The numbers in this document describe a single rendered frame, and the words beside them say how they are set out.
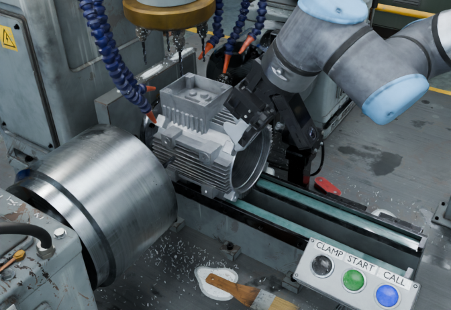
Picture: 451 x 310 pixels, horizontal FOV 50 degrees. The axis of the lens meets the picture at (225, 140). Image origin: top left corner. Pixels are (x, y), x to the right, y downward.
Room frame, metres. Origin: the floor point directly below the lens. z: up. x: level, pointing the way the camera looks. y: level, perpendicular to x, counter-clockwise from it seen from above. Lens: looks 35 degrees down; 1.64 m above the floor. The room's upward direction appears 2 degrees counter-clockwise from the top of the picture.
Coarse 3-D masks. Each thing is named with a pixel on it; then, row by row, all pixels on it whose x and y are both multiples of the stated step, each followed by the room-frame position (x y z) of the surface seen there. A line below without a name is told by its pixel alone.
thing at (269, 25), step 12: (264, 24) 1.20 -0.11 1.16; (276, 24) 1.20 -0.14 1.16; (240, 36) 1.14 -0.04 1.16; (264, 36) 1.12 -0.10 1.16; (216, 48) 1.14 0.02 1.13; (252, 48) 1.07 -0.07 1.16; (264, 48) 1.07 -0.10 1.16; (216, 60) 1.13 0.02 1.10; (240, 60) 1.08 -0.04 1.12; (252, 60) 1.07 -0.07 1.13; (216, 72) 1.13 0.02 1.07; (228, 72) 1.10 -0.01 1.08; (240, 72) 1.09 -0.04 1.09; (228, 84) 1.08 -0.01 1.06; (312, 84) 1.12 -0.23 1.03
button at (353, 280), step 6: (348, 270) 0.47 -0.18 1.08; (354, 270) 0.47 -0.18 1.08; (348, 276) 0.46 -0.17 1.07; (354, 276) 0.46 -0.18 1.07; (360, 276) 0.46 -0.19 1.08; (348, 282) 0.45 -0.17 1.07; (354, 282) 0.45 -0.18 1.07; (360, 282) 0.45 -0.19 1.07; (348, 288) 0.45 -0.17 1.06; (354, 288) 0.44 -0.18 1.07; (360, 288) 0.45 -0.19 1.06
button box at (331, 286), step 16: (320, 240) 0.52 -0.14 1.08; (304, 256) 0.51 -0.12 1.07; (336, 256) 0.49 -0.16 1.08; (352, 256) 0.49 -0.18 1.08; (304, 272) 0.48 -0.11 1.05; (336, 272) 0.47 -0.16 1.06; (368, 272) 0.46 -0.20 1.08; (384, 272) 0.46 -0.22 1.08; (320, 288) 0.46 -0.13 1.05; (336, 288) 0.45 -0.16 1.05; (368, 288) 0.45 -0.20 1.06; (400, 288) 0.44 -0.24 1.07; (416, 288) 0.43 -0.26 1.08; (352, 304) 0.43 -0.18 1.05; (368, 304) 0.43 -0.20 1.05; (400, 304) 0.42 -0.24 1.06
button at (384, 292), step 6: (384, 288) 0.44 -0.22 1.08; (390, 288) 0.43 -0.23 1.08; (378, 294) 0.43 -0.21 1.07; (384, 294) 0.43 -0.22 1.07; (390, 294) 0.43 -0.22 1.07; (396, 294) 0.43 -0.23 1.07; (378, 300) 0.42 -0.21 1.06; (384, 300) 0.42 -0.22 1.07; (390, 300) 0.42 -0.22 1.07; (396, 300) 0.42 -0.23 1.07; (384, 306) 0.42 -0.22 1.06; (390, 306) 0.41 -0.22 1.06
